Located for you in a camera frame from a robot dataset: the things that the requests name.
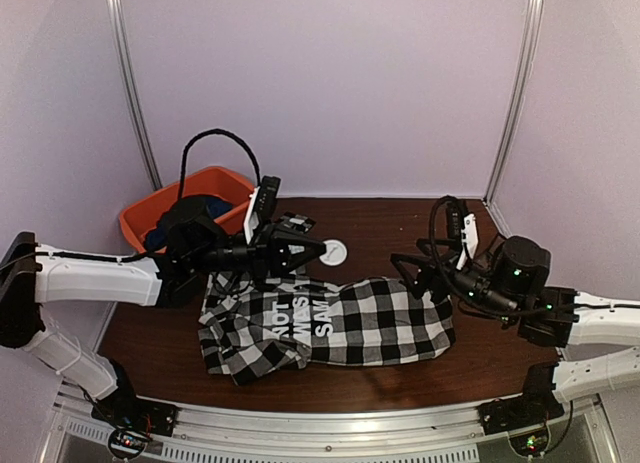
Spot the aluminium front rail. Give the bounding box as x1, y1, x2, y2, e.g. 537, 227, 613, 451
35, 382, 621, 462

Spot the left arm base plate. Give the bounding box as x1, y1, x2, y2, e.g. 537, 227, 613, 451
88, 398, 178, 437

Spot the orange plastic basin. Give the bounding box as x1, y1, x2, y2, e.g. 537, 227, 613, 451
119, 166, 255, 259

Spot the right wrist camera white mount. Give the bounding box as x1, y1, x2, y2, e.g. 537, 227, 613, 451
446, 206, 479, 270

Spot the left aluminium corner post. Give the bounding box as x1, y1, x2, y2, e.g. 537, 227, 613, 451
106, 0, 163, 190

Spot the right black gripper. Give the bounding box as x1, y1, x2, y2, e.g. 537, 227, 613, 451
390, 239, 519, 326

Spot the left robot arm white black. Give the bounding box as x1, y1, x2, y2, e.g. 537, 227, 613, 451
1, 195, 326, 427

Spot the right aluminium corner post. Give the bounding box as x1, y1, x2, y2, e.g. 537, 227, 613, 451
483, 0, 545, 207

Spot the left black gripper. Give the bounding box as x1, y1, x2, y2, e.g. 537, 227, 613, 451
188, 217, 326, 286

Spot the aluminium corner post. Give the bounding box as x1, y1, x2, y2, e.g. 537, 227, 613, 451
106, 0, 163, 190
483, 0, 545, 207

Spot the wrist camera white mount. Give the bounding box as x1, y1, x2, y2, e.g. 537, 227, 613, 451
446, 206, 479, 270
243, 176, 281, 244

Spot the right black cable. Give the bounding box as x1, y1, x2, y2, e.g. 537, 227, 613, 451
427, 195, 576, 324

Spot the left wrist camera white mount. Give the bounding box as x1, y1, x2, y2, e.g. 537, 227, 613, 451
243, 176, 281, 244

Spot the dark blue garment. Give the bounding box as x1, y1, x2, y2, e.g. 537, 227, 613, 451
143, 194, 232, 251

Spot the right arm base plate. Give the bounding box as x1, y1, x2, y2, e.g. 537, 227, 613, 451
477, 393, 564, 435

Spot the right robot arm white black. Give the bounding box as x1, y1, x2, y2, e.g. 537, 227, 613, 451
390, 236, 639, 425

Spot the black white checkered shirt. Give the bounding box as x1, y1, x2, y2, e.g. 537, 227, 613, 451
196, 212, 457, 387

